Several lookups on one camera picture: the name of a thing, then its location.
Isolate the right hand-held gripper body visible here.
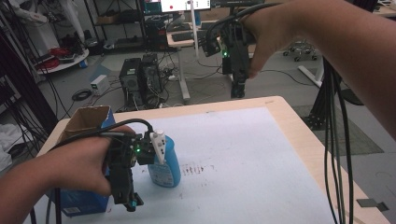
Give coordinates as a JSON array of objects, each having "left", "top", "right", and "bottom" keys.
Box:
[{"left": 204, "top": 19, "right": 257, "bottom": 82}]

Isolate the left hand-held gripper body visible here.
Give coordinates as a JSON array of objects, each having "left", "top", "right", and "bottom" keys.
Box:
[{"left": 105, "top": 130, "right": 157, "bottom": 205}]

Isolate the blue bottle with white cap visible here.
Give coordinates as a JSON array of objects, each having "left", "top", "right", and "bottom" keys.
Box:
[{"left": 147, "top": 130, "right": 182, "bottom": 189}]

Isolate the person's right hand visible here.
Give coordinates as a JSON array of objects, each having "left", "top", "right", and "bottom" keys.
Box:
[{"left": 241, "top": 2, "right": 312, "bottom": 79}]

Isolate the person's left hand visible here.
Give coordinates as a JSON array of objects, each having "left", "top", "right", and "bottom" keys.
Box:
[{"left": 39, "top": 124, "right": 138, "bottom": 197}]

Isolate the blue cardboard box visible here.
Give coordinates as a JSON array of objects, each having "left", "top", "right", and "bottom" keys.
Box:
[{"left": 46, "top": 105, "right": 117, "bottom": 217}]

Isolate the black keyboard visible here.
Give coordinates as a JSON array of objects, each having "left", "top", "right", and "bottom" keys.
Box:
[{"left": 170, "top": 31, "right": 196, "bottom": 43}]

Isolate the desk with white leg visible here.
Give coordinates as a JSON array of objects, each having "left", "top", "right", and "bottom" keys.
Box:
[{"left": 165, "top": 20, "right": 226, "bottom": 105}]

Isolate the office chair wheel base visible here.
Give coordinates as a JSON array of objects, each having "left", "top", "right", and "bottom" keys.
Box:
[{"left": 282, "top": 39, "right": 319, "bottom": 63}]

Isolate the computer monitor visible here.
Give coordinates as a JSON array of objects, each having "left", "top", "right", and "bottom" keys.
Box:
[{"left": 160, "top": 0, "right": 213, "bottom": 14}]

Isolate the white table mat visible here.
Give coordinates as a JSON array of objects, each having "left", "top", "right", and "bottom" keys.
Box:
[{"left": 22, "top": 106, "right": 336, "bottom": 224}]

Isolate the black computer tower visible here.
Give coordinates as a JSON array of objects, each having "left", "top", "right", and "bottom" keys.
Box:
[
  {"left": 140, "top": 53, "right": 164, "bottom": 108},
  {"left": 119, "top": 57, "right": 145, "bottom": 110}
]

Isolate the small white device box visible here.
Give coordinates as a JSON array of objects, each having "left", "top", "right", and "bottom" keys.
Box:
[{"left": 90, "top": 74, "right": 110, "bottom": 95}]

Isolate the white cloth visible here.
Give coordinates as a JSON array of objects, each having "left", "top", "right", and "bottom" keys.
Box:
[{"left": 0, "top": 123, "right": 24, "bottom": 174}]

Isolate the round white table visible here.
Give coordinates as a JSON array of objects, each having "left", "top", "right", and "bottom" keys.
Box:
[{"left": 35, "top": 48, "right": 91, "bottom": 76}]

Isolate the black metal shelf rack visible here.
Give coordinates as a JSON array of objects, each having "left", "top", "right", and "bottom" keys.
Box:
[{"left": 83, "top": 0, "right": 148, "bottom": 52}]

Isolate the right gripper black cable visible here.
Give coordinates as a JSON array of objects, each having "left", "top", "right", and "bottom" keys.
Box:
[{"left": 205, "top": 2, "right": 283, "bottom": 48}]

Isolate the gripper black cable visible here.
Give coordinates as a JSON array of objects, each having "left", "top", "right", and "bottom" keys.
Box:
[
  {"left": 49, "top": 118, "right": 155, "bottom": 152},
  {"left": 205, "top": 2, "right": 283, "bottom": 48}
]

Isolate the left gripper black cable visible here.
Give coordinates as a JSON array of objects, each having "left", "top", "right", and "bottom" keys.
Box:
[{"left": 49, "top": 118, "right": 155, "bottom": 152}]

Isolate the black cable coil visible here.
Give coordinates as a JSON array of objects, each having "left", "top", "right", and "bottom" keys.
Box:
[{"left": 71, "top": 88, "right": 93, "bottom": 103}]

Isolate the hanging black cable bundle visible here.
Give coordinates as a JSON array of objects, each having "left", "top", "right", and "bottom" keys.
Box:
[{"left": 322, "top": 57, "right": 355, "bottom": 224}]

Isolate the red cable coil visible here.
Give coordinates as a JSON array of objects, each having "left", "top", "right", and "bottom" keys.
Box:
[{"left": 37, "top": 47, "right": 72, "bottom": 71}]

